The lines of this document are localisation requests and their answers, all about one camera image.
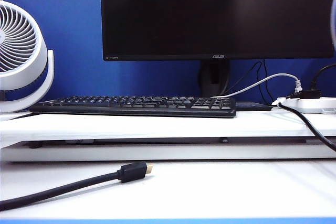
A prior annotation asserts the thin black cable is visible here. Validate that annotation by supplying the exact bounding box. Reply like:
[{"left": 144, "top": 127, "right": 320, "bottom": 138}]
[
  {"left": 263, "top": 59, "right": 274, "bottom": 104},
  {"left": 227, "top": 60, "right": 263, "bottom": 94}
]

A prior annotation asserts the black plug cable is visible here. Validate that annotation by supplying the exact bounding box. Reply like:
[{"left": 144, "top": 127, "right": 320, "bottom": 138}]
[{"left": 311, "top": 63, "right": 336, "bottom": 91}]

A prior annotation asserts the white desk fan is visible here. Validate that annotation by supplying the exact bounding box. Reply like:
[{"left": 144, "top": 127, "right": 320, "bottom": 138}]
[{"left": 0, "top": 0, "right": 55, "bottom": 114}]

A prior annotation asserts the grey braided charging cable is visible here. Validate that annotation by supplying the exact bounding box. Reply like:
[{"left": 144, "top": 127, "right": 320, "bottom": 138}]
[{"left": 211, "top": 73, "right": 302, "bottom": 98}]

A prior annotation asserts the thick black power cord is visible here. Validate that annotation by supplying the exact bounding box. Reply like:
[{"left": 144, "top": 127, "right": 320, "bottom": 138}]
[{"left": 277, "top": 102, "right": 336, "bottom": 153}]

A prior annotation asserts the black power adapter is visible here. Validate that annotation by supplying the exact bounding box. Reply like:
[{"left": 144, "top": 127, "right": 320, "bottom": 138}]
[{"left": 288, "top": 89, "right": 321, "bottom": 99}]

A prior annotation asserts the thick black HDMI cable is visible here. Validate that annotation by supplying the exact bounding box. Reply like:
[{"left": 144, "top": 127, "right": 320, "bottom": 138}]
[{"left": 0, "top": 161, "right": 154, "bottom": 212}]

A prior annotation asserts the black mouse pad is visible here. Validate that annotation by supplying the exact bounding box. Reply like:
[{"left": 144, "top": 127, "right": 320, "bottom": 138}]
[{"left": 235, "top": 102, "right": 274, "bottom": 112}]

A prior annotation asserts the white power strip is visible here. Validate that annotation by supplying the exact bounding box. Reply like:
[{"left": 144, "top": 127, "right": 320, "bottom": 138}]
[{"left": 271, "top": 97, "right": 336, "bottom": 115}]

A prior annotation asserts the white desk riser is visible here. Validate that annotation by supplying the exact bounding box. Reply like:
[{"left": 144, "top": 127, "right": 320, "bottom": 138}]
[{"left": 0, "top": 110, "right": 336, "bottom": 163}]

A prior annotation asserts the black computer keyboard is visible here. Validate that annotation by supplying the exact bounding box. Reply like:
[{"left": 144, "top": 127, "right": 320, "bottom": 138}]
[{"left": 28, "top": 94, "right": 237, "bottom": 119}]

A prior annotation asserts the black ASUS monitor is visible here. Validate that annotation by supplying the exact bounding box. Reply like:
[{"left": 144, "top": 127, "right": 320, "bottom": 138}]
[{"left": 100, "top": 0, "right": 336, "bottom": 61}]

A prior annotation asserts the black monitor stand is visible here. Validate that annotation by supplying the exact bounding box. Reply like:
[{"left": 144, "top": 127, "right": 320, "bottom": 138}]
[{"left": 197, "top": 59, "right": 232, "bottom": 98}]

